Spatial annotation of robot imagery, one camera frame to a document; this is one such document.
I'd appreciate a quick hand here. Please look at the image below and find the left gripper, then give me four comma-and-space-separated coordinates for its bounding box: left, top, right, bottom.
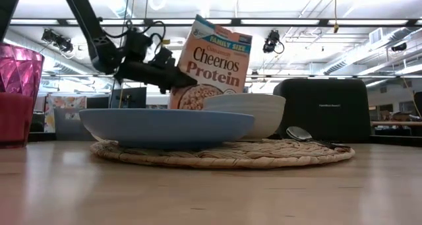
114, 47, 198, 95

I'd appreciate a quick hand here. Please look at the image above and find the black two-slot toaster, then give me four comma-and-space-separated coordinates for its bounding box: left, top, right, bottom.
272, 78, 372, 144

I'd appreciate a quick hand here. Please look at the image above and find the wooden background table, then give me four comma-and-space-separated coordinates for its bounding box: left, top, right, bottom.
371, 119, 422, 127

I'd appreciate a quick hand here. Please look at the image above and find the blue round plate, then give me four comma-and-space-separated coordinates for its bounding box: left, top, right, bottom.
78, 108, 255, 150

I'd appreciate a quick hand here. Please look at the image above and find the pink faceted drinking glass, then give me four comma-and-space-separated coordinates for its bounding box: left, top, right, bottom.
0, 42, 45, 149

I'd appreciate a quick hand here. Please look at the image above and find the grey storage bin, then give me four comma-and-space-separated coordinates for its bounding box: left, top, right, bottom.
53, 107, 96, 142

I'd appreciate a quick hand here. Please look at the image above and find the black ceiling truss beam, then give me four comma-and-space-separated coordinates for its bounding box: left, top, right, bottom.
9, 18, 422, 27

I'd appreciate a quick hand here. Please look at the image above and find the black ceiling camera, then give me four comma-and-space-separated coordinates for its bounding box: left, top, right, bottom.
390, 42, 409, 53
41, 28, 74, 53
262, 29, 285, 55

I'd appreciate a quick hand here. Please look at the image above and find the colourful printed poster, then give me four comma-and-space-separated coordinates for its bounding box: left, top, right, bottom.
44, 93, 88, 133

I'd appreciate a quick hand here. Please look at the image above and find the black computer monitor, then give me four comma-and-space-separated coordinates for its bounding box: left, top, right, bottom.
109, 86, 148, 110

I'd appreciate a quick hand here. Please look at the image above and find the yellow hanging cable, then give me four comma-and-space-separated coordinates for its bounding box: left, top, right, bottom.
332, 0, 340, 34

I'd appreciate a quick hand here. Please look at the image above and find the round woven straw placemat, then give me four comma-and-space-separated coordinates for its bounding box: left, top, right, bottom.
89, 137, 356, 170

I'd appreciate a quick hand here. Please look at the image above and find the white ceramic bowl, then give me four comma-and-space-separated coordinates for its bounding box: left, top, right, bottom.
202, 92, 287, 142

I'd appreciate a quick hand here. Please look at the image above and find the metal spoon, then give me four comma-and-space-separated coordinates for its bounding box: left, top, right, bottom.
286, 125, 352, 150

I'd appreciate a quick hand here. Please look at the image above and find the Cinnamon Cheerios Protein cereal box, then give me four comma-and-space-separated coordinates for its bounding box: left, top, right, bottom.
167, 14, 253, 111

